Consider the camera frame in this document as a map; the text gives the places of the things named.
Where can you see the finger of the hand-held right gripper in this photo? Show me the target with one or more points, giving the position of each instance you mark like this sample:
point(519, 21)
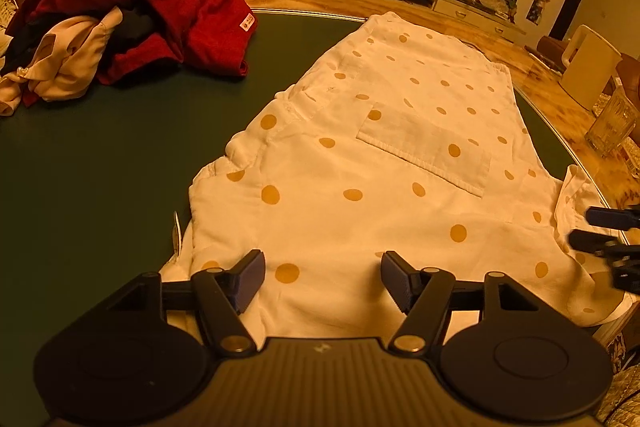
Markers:
point(610, 217)
point(590, 239)

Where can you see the gold patterned cloth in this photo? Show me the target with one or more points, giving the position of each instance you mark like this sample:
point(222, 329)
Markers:
point(622, 382)

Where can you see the brown leather chair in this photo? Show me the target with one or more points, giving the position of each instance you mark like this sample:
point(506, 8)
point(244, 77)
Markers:
point(550, 49)

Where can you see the red garment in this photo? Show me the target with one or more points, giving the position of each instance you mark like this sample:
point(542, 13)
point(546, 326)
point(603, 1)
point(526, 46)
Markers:
point(200, 22)

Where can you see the white pitcher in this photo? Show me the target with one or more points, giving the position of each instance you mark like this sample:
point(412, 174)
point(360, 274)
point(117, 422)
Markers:
point(592, 67)

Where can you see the glass vase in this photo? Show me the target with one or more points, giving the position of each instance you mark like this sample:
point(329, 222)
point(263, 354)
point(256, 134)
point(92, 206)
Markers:
point(612, 122)

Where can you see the white polka dot shirt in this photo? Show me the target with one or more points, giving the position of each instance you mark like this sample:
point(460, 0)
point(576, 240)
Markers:
point(400, 157)

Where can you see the white lace cover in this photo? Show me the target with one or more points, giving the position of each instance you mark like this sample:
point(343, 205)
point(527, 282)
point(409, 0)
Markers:
point(7, 9)

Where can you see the pink garment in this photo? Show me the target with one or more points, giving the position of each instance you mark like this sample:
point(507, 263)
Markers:
point(65, 67)

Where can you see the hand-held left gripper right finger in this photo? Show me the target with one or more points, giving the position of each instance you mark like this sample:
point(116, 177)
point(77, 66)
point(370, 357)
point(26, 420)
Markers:
point(397, 279)

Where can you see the white cabinet drawer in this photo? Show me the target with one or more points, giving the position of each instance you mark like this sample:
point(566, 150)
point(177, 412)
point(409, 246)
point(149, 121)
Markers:
point(472, 14)

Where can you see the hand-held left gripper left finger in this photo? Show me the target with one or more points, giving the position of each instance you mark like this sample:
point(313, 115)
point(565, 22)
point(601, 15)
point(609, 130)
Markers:
point(250, 279)

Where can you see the small wall poster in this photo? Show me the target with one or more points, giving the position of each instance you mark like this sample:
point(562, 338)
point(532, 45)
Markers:
point(537, 8)

